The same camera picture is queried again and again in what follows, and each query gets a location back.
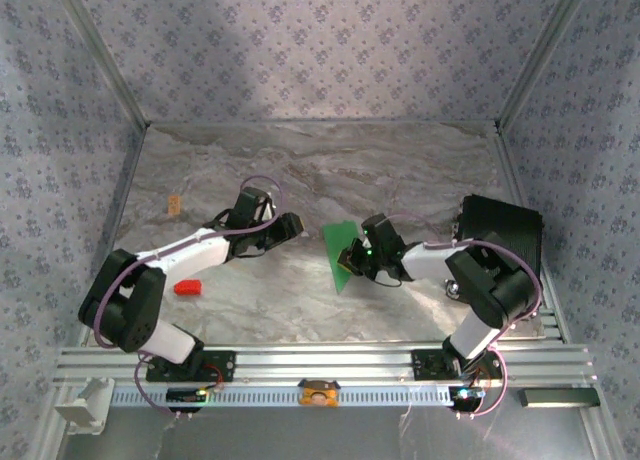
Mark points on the green square paper sheet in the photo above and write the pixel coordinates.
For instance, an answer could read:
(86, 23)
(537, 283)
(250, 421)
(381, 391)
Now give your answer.
(337, 240)

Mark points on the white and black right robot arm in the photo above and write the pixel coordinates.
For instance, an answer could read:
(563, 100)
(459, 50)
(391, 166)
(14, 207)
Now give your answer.
(425, 260)

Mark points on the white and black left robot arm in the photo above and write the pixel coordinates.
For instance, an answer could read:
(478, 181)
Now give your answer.
(190, 255)

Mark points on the silver metal caster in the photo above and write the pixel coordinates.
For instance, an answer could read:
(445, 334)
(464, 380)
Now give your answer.
(453, 289)

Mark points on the small red plastic block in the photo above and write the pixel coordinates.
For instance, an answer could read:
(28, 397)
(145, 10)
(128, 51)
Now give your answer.
(188, 287)

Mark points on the small orange sticker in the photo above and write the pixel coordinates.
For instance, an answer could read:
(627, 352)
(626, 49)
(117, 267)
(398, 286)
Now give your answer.
(174, 206)

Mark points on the black mesh box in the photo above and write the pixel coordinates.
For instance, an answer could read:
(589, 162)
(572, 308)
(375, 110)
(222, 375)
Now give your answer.
(505, 215)

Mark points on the black circuit board with LED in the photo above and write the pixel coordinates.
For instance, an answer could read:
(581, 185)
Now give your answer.
(185, 395)
(465, 395)

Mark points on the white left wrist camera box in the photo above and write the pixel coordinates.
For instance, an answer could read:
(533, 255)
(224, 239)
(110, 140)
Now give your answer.
(268, 209)

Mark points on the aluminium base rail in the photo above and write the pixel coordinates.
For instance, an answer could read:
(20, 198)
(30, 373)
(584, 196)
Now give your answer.
(325, 362)

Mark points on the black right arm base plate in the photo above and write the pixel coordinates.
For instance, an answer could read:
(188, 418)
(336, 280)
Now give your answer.
(427, 365)

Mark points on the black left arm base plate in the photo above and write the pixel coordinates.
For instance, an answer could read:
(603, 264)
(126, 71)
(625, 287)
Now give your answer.
(220, 365)

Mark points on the aluminium frame post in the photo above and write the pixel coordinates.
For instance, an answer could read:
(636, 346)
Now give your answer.
(540, 55)
(103, 55)

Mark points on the white plastic bracket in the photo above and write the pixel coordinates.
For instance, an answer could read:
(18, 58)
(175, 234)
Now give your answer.
(80, 410)

